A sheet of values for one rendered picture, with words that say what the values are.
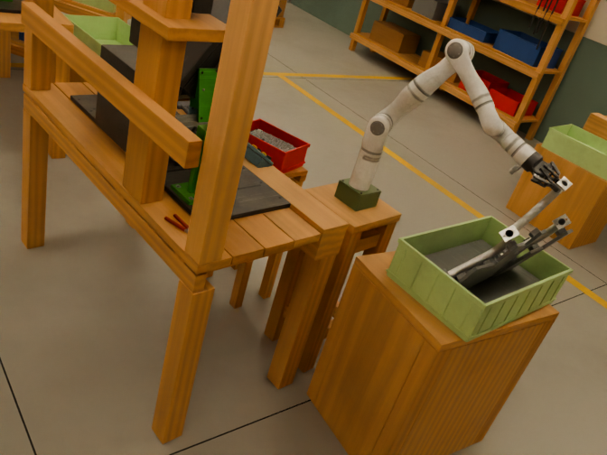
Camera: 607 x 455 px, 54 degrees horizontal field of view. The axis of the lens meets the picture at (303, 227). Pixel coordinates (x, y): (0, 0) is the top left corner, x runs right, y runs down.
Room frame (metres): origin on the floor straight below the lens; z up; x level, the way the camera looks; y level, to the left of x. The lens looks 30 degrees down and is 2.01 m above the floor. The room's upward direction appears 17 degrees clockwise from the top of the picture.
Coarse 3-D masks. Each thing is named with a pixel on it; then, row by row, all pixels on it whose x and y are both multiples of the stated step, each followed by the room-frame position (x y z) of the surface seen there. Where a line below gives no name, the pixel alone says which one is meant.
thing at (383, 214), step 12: (312, 192) 2.34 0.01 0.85; (324, 192) 2.38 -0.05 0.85; (324, 204) 2.27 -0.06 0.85; (336, 204) 2.30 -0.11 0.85; (384, 204) 2.44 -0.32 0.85; (348, 216) 2.23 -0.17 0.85; (360, 216) 2.26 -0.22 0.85; (372, 216) 2.29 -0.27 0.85; (384, 216) 2.32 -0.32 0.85; (396, 216) 2.36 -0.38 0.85; (348, 228) 2.17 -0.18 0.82; (360, 228) 2.18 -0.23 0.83
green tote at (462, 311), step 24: (408, 240) 1.99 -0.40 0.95; (432, 240) 2.11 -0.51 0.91; (456, 240) 2.25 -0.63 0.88; (408, 264) 1.91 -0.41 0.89; (432, 264) 1.85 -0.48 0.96; (528, 264) 2.23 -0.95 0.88; (552, 264) 2.17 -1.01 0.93; (408, 288) 1.88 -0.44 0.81; (432, 288) 1.82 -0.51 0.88; (456, 288) 1.76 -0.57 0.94; (528, 288) 1.88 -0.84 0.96; (552, 288) 2.06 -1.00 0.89; (432, 312) 1.80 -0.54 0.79; (456, 312) 1.74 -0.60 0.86; (480, 312) 1.69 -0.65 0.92; (504, 312) 1.82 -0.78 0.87; (528, 312) 1.99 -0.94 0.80; (480, 336) 1.75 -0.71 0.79
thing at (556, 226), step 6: (564, 216) 2.08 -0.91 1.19; (558, 222) 2.12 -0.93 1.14; (564, 222) 2.08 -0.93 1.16; (570, 222) 2.06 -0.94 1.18; (546, 228) 2.15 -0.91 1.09; (552, 228) 2.12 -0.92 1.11; (558, 228) 2.04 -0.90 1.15; (546, 234) 2.14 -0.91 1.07; (540, 240) 2.14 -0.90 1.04; (528, 246) 2.12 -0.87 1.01
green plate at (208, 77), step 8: (200, 72) 2.24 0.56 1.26; (208, 72) 2.27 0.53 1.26; (216, 72) 2.30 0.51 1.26; (200, 80) 2.24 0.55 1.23; (208, 80) 2.26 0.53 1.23; (200, 88) 2.23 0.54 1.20; (208, 88) 2.26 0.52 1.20; (200, 96) 2.23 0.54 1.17; (208, 96) 2.26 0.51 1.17; (192, 104) 2.26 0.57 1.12; (200, 104) 2.22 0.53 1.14; (208, 104) 2.25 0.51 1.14; (200, 112) 2.22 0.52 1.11; (208, 112) 2.25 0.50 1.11; (200, 120) 2.21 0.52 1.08; (208, 120) 2.24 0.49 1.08
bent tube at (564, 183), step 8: (560, 184) 2.01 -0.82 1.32; (568, 184) 2.03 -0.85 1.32; (552, 192) 2.04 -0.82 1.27; (560, 192) 2.03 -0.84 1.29; (544, 200) 2.05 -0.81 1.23; (552, 200) 2.05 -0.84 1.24; (536, 208) 2.04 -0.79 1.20; (544, 208) 2.05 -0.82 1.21; (528, 216) 2.00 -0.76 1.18; (520, 224) 1.94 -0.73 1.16
